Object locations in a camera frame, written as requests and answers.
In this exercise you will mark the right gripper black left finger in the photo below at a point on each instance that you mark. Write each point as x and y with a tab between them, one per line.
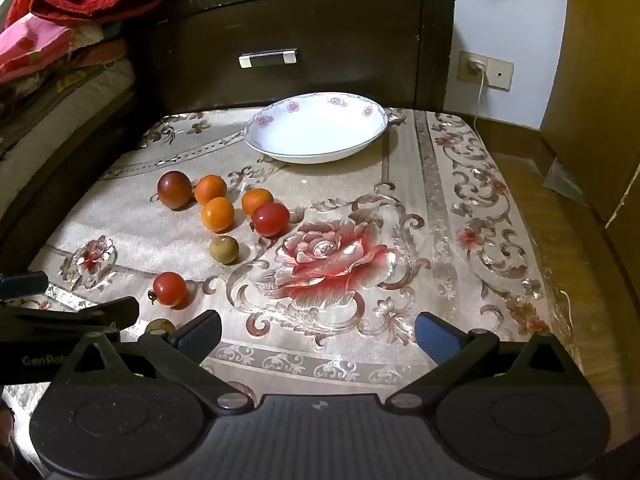
177	357

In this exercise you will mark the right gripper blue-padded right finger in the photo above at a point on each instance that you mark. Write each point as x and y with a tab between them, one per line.
459	357

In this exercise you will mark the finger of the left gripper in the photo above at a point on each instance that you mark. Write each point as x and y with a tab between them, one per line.
24	285
120	314

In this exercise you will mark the brown longan fruit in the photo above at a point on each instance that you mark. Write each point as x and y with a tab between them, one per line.
160	324
224	249

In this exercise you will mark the red tomato with stem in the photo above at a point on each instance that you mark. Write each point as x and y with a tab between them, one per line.
169	289

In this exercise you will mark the dark red plum tomato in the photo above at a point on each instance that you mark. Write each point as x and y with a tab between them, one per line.
174	190

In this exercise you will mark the orange tangerine front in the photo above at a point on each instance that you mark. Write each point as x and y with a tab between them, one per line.
218	214

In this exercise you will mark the orange tangerine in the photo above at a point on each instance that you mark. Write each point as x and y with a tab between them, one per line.
209	187
218	214
255	198

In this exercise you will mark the orange tangerine back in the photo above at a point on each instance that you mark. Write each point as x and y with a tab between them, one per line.
209	187

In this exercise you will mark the floral embroidered beige tablecloth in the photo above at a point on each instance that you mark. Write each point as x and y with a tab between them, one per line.
420	220

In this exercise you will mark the stacked folded bedding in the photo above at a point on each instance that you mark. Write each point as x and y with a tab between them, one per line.
41	111

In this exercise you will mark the pink floral blanket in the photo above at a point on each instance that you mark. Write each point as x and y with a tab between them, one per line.
31	43

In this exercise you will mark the white floral porcelain plate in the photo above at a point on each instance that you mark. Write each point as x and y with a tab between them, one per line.
315	128

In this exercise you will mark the dark wooden drawer cabinet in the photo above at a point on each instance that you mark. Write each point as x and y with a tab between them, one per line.
396	52

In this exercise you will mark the white wall socket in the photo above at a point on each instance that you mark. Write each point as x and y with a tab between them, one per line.
479	69

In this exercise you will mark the silver drawer handle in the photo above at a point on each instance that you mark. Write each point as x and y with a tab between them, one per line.
265	58

